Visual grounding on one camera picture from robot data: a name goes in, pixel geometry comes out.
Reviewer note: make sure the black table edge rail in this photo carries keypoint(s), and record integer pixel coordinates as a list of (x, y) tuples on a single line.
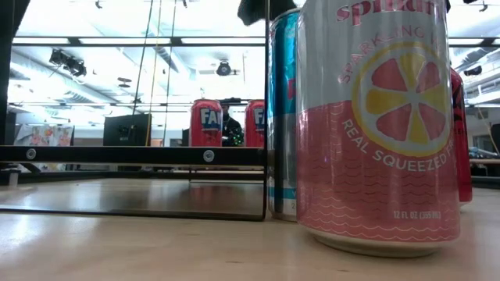
[(78, 176)]

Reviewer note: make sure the pink grapefruit sparkling water can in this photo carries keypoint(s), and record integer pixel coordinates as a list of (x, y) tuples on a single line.
[(375, 175)]

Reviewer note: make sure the colourful floral poster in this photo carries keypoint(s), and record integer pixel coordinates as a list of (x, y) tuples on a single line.
[(43, 136)]

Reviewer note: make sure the red Fanta strawberry can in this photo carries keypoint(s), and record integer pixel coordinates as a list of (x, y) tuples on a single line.
[(206, 132), (254, 134)]

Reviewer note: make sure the person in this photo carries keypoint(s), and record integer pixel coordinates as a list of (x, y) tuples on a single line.
[(232, 132)]

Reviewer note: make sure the black round ceiling fixture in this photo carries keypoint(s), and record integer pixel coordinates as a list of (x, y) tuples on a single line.
[(223, 68)]

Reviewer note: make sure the black ceiling light fixture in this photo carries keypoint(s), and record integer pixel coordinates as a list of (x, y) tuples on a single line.
[(70, 64)]

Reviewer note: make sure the blue silver Red Bull can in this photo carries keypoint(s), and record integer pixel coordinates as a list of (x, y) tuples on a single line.
[(283, 117)]

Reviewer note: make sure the red cola can black script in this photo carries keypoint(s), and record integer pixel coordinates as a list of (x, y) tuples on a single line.
[(463, 148)]

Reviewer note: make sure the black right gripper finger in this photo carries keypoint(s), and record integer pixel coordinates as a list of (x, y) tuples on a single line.
[(258, 11)]

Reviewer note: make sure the wooden workbench with robot parts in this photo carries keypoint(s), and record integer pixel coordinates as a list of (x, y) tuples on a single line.
[(484, 161)]

